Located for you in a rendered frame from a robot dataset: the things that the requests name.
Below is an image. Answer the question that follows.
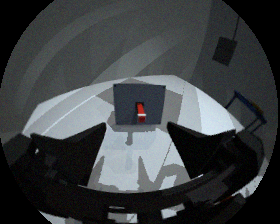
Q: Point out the dark red peg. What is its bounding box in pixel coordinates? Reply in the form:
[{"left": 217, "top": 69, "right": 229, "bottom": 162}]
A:
[{"left": 137, "top": 103, "right": 146, "bottom": 123}]

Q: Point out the blue-grey sloped panel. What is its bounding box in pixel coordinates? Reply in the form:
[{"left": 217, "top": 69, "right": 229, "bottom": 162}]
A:
[{"left": 112, "top": 83, "right": 166, "bottom": 126}]

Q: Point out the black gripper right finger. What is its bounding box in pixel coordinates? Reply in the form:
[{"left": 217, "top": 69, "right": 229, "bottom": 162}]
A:
[{"left": 166, "top": 121, "right": 236, "bottom": 179}]

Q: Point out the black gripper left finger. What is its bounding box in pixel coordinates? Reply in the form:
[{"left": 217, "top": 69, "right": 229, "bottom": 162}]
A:
[{"left": 30, "top": 122, "right": 106, "bottom": 187}]

